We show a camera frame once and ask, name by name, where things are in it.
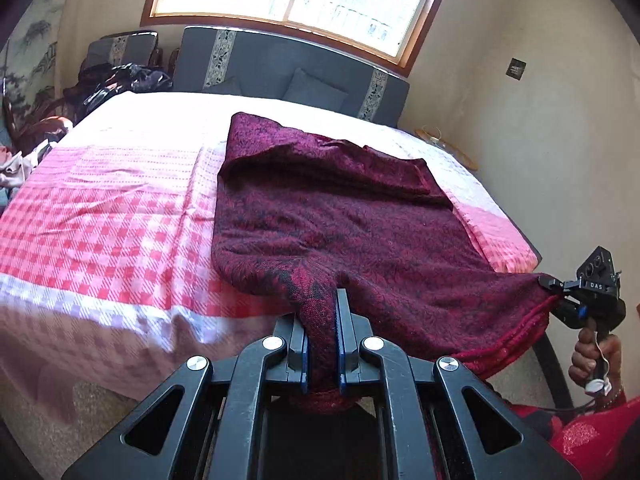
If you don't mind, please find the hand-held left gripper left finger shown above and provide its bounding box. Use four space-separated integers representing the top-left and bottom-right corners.
62 311 309 480

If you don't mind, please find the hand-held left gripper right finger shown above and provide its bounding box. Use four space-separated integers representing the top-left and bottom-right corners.
335 288 583 480

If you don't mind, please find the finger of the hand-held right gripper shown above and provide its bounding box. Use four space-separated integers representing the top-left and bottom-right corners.
537 274 583 295
550 295 589 323

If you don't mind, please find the maroon patterned knit garment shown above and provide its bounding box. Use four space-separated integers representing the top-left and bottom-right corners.
212 111 558 416

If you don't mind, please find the pile of dark clothes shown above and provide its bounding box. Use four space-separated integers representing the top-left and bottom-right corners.
65 62 173 121

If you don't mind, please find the pale clothes pile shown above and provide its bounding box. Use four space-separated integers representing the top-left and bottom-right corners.
0 144 42 192

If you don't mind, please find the person's right hand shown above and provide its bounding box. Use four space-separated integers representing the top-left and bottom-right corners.
569 332 623 401

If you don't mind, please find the person's red clothing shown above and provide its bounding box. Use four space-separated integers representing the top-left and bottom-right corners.
500 389 640 480

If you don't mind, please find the pink checked bed sheet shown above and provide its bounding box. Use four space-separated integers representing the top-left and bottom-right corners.
0 91 540 426

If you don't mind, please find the grey pillow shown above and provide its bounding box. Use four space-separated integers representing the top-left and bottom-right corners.
282 67 349 109

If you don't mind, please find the grey padded headboard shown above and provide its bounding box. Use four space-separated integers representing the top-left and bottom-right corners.
172 25 411 128

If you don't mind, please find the dark wooden chair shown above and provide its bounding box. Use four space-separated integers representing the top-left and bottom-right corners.
4 95 76 153

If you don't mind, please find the grey cushioned chair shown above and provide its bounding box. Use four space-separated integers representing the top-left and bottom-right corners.
82 30 166 92

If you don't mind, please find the painted folding screen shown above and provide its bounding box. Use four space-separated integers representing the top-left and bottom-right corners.
0 0 66 146

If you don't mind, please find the white cable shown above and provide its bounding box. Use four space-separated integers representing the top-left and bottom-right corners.
584 330 612 397

